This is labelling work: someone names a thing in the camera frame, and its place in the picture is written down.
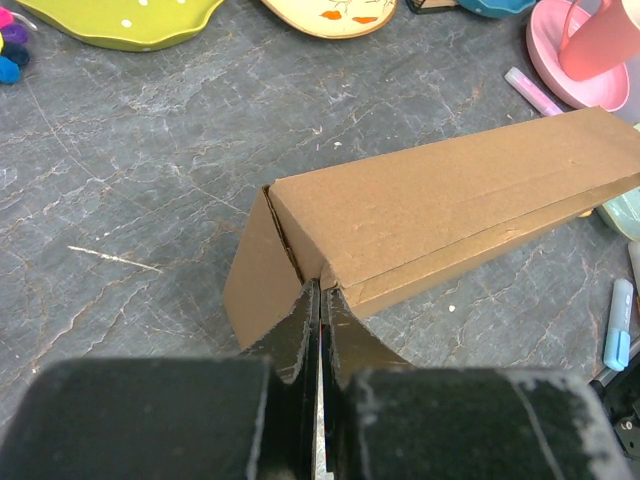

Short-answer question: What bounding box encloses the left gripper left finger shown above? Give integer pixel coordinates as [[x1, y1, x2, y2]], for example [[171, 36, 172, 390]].
[[1, 281, 320, 479]]

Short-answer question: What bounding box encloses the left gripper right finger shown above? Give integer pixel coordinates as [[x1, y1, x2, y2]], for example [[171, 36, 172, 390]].
[[320, 289, 632, 479]]

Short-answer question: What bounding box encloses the brown cardboard box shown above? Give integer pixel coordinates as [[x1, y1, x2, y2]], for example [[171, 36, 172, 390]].
[[223, 108, 639, 348]]

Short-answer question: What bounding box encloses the blue marker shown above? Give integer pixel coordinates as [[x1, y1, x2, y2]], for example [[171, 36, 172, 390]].
[[603, 278, 634, 372]]

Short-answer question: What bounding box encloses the mint green square plate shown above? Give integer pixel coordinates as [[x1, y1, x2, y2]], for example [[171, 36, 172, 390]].
[[596, 188, 640, 242]]

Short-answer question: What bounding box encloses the purple marker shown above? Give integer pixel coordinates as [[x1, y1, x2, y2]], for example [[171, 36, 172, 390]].
[[504, 67, 563, 117]]

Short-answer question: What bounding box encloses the cream plate with branch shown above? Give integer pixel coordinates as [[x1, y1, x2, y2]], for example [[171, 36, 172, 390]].
[[262, 0, 398, 40]]

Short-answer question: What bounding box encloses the green polka dot plate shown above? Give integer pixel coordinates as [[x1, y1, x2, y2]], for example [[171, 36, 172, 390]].
[[19, 0, 222, 52]]

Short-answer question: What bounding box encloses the blue polka dot plate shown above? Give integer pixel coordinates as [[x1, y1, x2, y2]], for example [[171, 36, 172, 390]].
[[457, 0, 537, 19]]

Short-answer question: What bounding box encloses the pink saucer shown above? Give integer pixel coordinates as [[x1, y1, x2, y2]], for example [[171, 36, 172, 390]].
[[526, 0, 631, 112]]

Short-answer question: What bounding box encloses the rainbow flower plush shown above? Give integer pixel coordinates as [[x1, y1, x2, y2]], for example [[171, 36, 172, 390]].
[[1, 7, 30, 85]]

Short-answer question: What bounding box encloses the pink cup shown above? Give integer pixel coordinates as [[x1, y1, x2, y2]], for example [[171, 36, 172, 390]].
[[558, 0, 639, 81]]

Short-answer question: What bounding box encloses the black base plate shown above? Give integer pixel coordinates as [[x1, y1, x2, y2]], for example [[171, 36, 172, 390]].
[[590, 338, 640, 461]]

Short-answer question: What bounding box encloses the black wire shelf rack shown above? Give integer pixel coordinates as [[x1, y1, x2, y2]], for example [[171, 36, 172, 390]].
[[405, 0, 459, 15]]

